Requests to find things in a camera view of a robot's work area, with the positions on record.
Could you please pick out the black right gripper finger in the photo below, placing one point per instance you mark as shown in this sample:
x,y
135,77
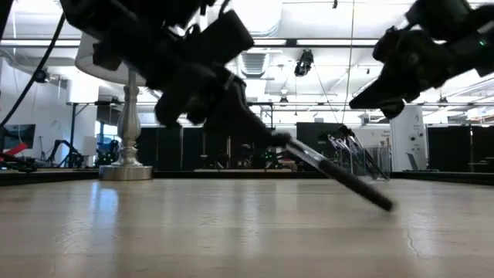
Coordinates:
x,y
391,106
390,89

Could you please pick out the thin black makeup brush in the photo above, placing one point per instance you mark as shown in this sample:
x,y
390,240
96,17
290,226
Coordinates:
x,y
333,142
345,146

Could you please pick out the red object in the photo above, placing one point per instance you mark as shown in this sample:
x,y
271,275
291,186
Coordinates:
x,y
17,148

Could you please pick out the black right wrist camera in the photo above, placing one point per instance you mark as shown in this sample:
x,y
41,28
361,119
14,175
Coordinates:
x,y
436,17

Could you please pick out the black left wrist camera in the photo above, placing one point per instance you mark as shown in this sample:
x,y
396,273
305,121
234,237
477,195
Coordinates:
x,y
224,38

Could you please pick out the black room divider panels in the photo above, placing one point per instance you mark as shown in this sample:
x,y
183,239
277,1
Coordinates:
x,y
447,148
150,150

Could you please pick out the black aluminium table frame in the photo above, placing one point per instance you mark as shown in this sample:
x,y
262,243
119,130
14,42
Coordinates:
x,y
444,177

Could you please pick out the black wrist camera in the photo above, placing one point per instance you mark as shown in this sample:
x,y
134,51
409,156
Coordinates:
x,y
224,38
436,17

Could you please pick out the white sign board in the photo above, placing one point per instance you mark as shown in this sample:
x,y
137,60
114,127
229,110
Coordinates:
x,y
89,146

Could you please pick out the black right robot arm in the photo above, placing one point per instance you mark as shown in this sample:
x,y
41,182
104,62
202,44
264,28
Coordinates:
x,y
482,58

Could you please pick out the black overhead camera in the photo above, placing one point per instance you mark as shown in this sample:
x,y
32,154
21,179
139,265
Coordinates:
x,y
305,63

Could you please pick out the black monitor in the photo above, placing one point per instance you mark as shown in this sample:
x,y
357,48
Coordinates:
x,y
308,129

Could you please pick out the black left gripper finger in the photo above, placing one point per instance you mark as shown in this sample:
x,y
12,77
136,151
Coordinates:
x,y
181,108
239,112

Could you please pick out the white shade silver lamp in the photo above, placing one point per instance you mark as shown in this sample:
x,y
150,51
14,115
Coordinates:
x,y
129,127

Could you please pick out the black security camera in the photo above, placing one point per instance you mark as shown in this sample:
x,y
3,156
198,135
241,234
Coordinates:
x,y
41,76

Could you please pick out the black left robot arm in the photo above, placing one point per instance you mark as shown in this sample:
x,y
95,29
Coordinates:
x,y
96,15

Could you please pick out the white square pillar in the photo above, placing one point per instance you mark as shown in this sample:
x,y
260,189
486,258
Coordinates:
x,y
407,146

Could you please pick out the background black robot arm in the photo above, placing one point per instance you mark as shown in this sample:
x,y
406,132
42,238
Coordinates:
x,y
63,144

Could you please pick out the large powder makeup brush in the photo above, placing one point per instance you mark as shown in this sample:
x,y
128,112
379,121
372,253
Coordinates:
x,y
343,130

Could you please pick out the dark wall screen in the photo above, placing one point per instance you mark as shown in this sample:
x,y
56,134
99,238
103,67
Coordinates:
x,y
21,135

